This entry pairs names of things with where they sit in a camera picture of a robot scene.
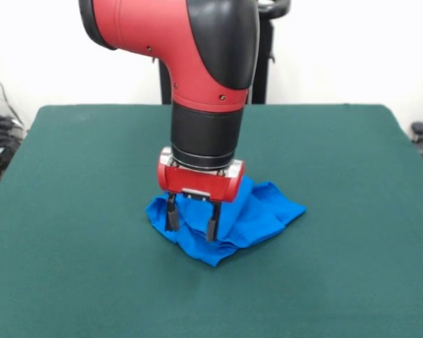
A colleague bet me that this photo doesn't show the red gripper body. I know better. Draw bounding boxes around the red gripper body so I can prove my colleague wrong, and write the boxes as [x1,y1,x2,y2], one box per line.
[157,160,246,204]

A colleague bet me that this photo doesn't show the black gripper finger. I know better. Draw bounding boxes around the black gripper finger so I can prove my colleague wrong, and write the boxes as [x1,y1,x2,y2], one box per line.
[205,201,222,243]
[164,192,179,232]

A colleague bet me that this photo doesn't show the blue shirt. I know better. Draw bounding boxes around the blue shirt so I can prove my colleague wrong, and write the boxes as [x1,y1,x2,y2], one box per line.
[145,175,307,268]

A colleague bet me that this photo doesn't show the dark green table cloth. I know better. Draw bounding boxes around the dark green table cloth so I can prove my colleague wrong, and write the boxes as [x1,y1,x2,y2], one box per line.
[0,103,423,338]

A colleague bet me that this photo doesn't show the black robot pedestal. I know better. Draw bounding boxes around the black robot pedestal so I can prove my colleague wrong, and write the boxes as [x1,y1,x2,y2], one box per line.
[158,0,292,105]

